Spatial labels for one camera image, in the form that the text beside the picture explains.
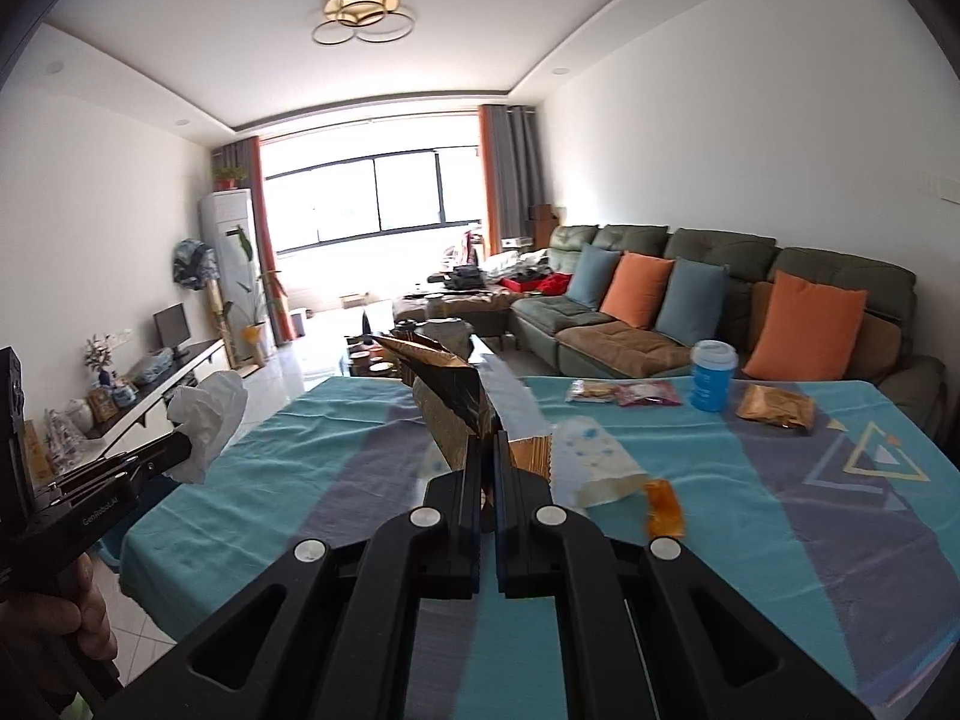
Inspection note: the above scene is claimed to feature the white tissue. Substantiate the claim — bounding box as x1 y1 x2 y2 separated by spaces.
166 369 250 485

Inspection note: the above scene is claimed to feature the brown ottoman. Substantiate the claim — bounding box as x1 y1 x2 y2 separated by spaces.
394 292 518 338

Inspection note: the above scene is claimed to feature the green sofa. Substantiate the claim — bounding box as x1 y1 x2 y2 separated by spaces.
510 223 947 436

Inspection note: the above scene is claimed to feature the blue cushion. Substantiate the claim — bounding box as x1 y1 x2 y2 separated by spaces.
566 244 623 312
654 257 732 350

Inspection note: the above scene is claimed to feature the tall potted plant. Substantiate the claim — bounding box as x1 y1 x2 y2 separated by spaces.
223 225 282 361

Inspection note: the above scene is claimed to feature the vase with white flowers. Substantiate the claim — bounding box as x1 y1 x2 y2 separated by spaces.
84 334 117 391

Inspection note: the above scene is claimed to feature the teal grey printed tablecloth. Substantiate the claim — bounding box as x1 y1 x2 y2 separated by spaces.
118 371 950 720

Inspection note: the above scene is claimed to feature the orange cushion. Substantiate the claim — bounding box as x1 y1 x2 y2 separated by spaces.
600 251 676 331
742 270 869 383

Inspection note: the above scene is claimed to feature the golden brown snack packet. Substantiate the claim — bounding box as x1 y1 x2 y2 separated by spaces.
734 383 818 436

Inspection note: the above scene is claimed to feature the wooden box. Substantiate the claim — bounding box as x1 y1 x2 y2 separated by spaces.
529 204 563 248

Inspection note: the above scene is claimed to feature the brown paper bag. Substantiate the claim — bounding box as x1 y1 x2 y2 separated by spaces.
373 334 556 533

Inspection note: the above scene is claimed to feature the white black media cabinet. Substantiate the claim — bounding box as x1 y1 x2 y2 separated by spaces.
22 337 230 466

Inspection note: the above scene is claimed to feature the brown sofa back cloth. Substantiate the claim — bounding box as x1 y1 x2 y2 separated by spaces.
748 281 901 385

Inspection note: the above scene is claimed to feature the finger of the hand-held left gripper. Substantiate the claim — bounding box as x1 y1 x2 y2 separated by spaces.
103 431 194 494

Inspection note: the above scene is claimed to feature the dark coffee table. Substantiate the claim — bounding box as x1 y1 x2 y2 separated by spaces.
341 300 518 380

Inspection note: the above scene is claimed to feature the orange plastic wrapper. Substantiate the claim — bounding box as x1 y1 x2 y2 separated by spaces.
643 478 687 541

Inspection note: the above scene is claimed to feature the person's left hand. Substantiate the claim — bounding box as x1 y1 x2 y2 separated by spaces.
0 551 113 698

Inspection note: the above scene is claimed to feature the orange grey curtain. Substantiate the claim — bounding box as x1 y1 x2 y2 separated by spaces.
478 103 547 241
212 135 297 346

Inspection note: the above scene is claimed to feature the large window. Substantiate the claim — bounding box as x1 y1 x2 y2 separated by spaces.
266 146 485 256

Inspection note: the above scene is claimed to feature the blue cup with white lid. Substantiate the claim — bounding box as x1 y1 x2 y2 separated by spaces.
689 339 740 413

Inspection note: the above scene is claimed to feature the fan with patterned cover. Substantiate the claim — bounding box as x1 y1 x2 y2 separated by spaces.
172 236 220 292

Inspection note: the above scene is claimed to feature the clear cookie packet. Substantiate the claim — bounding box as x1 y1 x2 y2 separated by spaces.
564 378 623 406

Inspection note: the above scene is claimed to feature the white standing air conditioner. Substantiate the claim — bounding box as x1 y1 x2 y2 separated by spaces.
199 190 261 368

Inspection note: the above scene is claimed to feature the black monitor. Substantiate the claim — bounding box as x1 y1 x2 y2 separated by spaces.
152 303 192 359

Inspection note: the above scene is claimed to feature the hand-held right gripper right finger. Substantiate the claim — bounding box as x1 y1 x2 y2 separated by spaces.
491 439 878 720

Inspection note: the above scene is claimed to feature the brown sofa seat mat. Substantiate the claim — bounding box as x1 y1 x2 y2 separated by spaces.
555 321 695 380

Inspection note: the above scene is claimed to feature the red white snack packet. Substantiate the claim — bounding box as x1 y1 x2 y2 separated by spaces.
616 380 685 408

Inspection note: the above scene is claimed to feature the white dotted paper cup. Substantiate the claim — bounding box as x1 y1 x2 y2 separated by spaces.
550 415 650 509

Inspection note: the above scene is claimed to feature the clear plastic bag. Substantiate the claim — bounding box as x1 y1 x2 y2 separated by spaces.
131 351 177 383

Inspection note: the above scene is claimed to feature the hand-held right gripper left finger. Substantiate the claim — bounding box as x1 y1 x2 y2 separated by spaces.
97 431 496 720

